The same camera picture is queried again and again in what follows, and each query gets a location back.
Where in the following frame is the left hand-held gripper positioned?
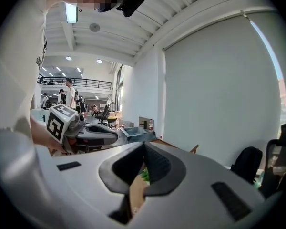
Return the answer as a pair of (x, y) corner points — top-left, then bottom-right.
(45, 103), (119, 154)

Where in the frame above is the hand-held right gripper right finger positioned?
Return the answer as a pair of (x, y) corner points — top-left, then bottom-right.
(130, 141), (284, 229)

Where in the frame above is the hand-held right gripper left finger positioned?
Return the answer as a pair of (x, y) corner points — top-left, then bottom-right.
(37, 140), (146, 229)

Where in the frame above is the person's left forearm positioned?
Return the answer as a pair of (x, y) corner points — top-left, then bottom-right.
(30, 115), (67, 156)

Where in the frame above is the office chair yellow seat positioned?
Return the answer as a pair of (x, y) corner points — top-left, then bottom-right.
(106, 116), (119, 129)

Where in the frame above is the black office chair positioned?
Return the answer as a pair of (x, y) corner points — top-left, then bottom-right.
(94, 105), (111, 125)
(258, 123), (286, 198)

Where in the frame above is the brown cardboard box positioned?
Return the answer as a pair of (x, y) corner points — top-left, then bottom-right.
(138, 116), (150, 130)

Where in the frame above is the wooden cart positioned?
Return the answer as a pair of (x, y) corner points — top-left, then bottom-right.
(154, 138), (200, 155)

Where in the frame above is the tall side window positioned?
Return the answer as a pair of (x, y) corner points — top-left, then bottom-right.
(113, 65), (125, 112)

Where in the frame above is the black backpack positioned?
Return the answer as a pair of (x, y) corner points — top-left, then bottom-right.
(230, 146), (264, 185)

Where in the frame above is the black balcony railing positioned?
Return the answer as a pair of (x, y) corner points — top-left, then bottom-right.
(38, 76), (113, 91)

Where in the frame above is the green plant white pot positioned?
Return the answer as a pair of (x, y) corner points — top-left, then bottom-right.
(140, 167), (150, 182)

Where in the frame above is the wide gray roller blind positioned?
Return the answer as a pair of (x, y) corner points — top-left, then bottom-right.
(163, 8), (286, 168)

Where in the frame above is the person's cream T-shirt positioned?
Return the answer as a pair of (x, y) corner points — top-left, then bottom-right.
(0, 0), (62, 140)

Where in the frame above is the rectangular ceiling light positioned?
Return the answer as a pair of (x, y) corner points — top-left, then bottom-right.
(65, 2), (79, 24)

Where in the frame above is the black head camera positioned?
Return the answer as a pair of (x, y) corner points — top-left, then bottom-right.
(116, 0), (146, 18)

